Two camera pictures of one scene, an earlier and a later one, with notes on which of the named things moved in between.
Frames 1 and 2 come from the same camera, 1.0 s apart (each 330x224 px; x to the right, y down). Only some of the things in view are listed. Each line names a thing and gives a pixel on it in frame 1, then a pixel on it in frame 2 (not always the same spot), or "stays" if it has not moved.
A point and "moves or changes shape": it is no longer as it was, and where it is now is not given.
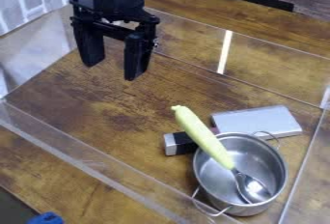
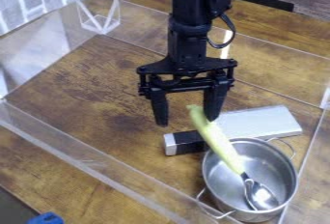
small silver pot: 255,154 moves or changes shape
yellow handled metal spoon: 252,189 moves or changes shape
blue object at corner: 47,217 stays
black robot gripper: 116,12 to 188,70
